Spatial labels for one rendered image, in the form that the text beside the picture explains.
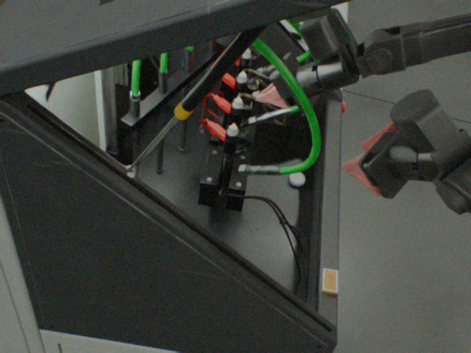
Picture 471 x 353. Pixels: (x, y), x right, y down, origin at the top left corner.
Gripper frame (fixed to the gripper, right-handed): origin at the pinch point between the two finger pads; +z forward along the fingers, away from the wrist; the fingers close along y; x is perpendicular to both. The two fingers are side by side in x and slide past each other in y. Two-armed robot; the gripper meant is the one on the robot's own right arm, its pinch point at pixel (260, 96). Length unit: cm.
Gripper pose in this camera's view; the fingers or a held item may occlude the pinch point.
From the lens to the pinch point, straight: 118.7
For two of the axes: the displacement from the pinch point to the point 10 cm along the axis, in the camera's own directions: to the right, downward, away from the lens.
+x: -3.9, 6.8, -6.1
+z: -7.4, 1.6, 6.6
